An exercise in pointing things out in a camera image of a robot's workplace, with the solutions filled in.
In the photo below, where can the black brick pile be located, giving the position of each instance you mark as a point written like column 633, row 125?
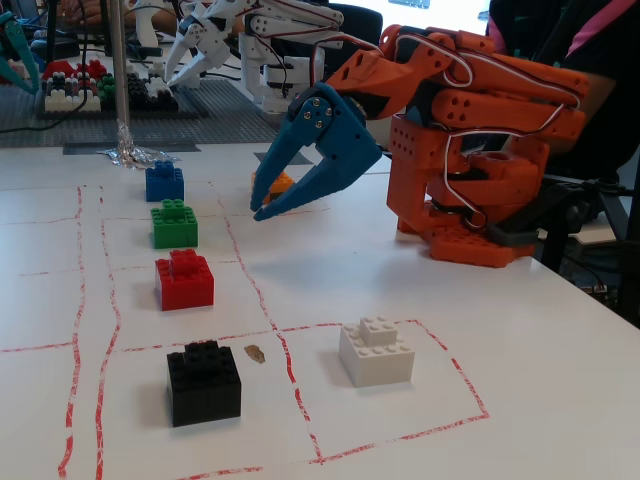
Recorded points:
column 137, row 97

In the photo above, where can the dark office chair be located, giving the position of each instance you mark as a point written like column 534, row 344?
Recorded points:
column 360, row 25

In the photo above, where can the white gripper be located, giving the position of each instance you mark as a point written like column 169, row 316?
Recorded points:
column 186, row 37

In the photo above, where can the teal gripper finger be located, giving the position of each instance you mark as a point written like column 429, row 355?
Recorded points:
column 17, row 37

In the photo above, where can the crumpled aluminium foil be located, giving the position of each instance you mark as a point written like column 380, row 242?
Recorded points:
column 127, row 152

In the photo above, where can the pile of lego bricks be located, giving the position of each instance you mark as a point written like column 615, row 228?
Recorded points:
column 192, row 107

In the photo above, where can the black toy brick block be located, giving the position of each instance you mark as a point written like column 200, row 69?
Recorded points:
column 205, row 395

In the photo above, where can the background person forearm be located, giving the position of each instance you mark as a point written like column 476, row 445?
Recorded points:
column 170, row 20

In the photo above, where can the green brick stack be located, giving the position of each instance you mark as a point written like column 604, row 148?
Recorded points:
column 106, row 87

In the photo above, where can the motor control board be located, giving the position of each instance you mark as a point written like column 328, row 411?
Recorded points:
column 600, row 291

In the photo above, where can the white brick row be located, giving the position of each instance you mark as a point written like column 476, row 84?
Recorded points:
column 60, row 102

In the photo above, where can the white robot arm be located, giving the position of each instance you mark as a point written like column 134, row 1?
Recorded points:
column 260, row 55

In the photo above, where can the blue toy brick block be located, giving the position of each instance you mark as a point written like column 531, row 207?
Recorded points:
column 165, row 187

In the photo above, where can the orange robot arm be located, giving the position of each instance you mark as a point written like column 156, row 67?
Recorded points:
column 500, row 110

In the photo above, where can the grey studded baseplate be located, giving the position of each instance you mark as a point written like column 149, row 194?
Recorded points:
column 225, row 125

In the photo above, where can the person in black shirt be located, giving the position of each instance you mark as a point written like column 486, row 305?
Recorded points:
column 615, row 30

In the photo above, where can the metal pole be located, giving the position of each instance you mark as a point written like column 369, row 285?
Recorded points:
column 120, row 60

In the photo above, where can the grey table clamp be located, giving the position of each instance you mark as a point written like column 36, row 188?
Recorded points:
column 510, row 236

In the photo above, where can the white toy brick block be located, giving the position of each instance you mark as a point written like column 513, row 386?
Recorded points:
column 380, row 365

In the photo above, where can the red brick pile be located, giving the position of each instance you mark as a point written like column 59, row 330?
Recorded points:
column 65, row 70

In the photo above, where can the grey tape strip under foil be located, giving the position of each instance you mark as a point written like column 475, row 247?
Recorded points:
column 175, row 146

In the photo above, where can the small white bricks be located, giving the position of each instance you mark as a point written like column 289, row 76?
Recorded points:
column 159, row 87

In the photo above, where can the red toy brick block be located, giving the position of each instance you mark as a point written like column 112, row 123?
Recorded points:
column 185, row 290

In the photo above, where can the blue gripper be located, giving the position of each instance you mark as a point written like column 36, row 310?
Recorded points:
column 345, row 135

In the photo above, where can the grey square marker patch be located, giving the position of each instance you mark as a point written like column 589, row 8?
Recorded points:
column 303, row 157

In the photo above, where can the small brown speck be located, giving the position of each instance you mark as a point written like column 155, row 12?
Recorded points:
column 256, row 354

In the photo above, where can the green toy brick block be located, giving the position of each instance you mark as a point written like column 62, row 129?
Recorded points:
column 175, row 232

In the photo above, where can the orange toy brick block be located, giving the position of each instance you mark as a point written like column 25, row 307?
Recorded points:
column 280, row 184

